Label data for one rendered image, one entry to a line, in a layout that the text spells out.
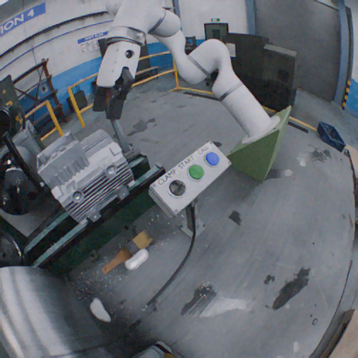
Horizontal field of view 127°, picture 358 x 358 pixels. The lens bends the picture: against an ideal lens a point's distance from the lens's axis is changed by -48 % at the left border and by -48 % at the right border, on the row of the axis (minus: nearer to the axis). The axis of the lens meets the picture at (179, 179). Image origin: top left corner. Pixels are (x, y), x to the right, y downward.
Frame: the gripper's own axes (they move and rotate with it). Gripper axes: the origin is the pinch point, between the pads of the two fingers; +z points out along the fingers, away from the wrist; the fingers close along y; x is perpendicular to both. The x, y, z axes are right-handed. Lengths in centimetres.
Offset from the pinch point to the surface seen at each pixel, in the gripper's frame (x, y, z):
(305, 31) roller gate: -500, 33, -427
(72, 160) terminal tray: 6.5, 0.9, 11.6
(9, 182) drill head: 29.7, 26.7, 28.0
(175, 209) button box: -5.1, -21.4, 11.8
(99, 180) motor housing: 0.3, -2.3, 16.1
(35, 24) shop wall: 110, 511, -203
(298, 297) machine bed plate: -26, -61, 29
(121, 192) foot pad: -5.7, -3.6, 20.2
